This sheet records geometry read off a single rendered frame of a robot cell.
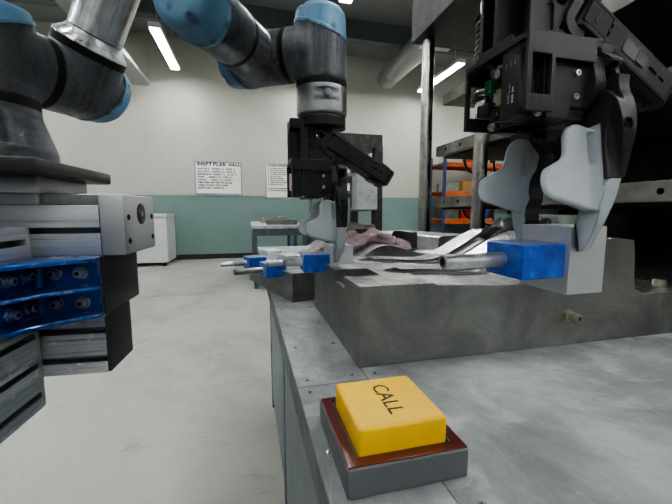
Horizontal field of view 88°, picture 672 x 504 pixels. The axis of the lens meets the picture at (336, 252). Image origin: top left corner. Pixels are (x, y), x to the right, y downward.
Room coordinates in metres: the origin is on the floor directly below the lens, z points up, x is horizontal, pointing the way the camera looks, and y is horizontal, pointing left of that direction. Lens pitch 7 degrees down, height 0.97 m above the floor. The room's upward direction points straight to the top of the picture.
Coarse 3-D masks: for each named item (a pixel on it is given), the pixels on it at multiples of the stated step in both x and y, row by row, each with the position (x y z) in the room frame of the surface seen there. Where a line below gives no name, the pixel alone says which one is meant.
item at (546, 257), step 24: (504, 240) 0.30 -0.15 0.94; (528, 240) 0.30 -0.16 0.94; (552, 240) 0.28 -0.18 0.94; (600, 240) 0.28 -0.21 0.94; (456, 264) 0.27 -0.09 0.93; (480, 264) 0.27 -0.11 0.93; (504, 264) 0.28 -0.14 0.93; (528, 264) 0.26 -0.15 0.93; (552, 264) 0.27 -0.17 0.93; (576, 264) 0.27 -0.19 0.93; (600, 264) 0.28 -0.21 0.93; (552, 288) 0.28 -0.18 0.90; (576, 288) 0.27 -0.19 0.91; (600, 288) 0.28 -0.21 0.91
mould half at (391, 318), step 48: (624, 240) 0.45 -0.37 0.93; (336, 288) 0.45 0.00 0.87; (384, 288) 0.37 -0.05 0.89; (432, 288) 0.38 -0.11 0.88; (480, 288) 0.39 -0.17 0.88; (528, 288) 0.41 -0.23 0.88; (624, 288) 0.45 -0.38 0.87; (384, 336) 0.37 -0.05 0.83; (432, 336) 0.38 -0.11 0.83; (480, 336) 0.40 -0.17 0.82; (528, 336) 0.41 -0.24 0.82; (576, 336) 0.43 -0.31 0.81; (624, 336) 0.45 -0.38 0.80
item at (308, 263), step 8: (328, 248) 0.53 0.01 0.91; (344, 248) 0.53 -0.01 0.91; (352, 248) 0.53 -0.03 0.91; (304, 256) 0.52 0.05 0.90; (312, 256) 0.52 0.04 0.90; (320, 256) 0.52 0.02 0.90; (328, 256) 0.53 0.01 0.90; (344, 256) 0.53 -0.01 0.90; (352, 256) 0.53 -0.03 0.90; (272, 264) 0.52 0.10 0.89; (280, 264) 0.53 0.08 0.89; (288, 264) 0.53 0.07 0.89; (296, 264) 0.53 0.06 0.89; (304, 264) 0.52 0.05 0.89; (312, 264) 0.52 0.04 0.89; (320, 264) 0.52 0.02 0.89; (304, 272) 0.52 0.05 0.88; (312, 272) 0.52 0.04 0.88
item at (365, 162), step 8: (336, 136) 0.53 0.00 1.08; (328, 144) 0.53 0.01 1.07; (336, 144) 0.53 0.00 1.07; (344, 144) 0.53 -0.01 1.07; (336, 152) 0.53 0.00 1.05; (344, 152) 0.53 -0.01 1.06; (352, 152) 0.53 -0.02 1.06; (360, 152) 0.54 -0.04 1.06; (352, 160) 0.53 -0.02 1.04; (360, 160) 0.54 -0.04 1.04; (368, 160) 0.54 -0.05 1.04; (376, 160) 0.54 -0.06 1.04; (352, 168) 0.56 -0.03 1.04; (360, 168) 0.54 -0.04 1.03; (368, 168) 0.54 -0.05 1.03; (376, 168) 0.54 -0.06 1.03; (384, 168) 0.54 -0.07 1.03; (368, 176) 0.55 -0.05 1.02; (376, 176) 0.54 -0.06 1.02; (384, 176) 0.54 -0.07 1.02; (392, 176) 0.55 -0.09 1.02; (376, 184) 0.56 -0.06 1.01; (384, 184) 0.55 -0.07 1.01
